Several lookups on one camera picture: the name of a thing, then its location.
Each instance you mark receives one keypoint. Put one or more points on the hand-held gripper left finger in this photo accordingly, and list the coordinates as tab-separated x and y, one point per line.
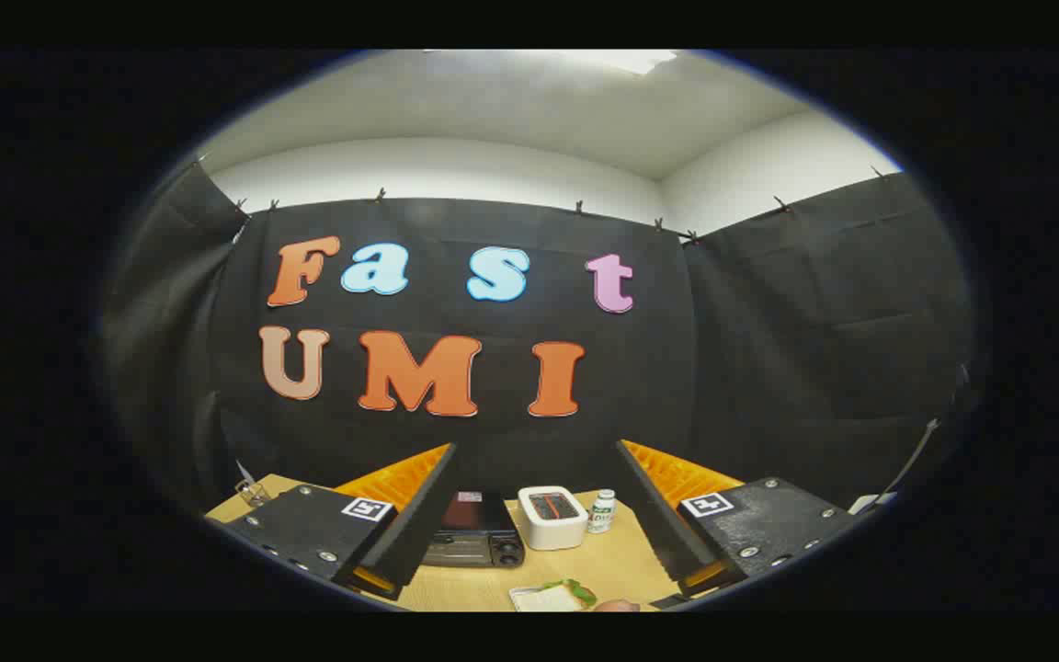
419	524

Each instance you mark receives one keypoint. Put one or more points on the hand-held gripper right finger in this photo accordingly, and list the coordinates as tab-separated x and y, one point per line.
654	524

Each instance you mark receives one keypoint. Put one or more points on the black toaster oven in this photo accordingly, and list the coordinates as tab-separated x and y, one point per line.
479	533

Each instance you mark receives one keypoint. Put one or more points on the lettuce sandwich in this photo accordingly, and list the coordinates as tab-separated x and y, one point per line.
575	590

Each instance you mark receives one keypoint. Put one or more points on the small white green-label bottle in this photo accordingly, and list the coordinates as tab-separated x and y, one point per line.
600	515

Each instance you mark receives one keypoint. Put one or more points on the white box appliance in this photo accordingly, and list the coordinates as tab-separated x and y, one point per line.
552	524

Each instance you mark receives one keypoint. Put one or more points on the white plastic tray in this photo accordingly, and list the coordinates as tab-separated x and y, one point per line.
539	599

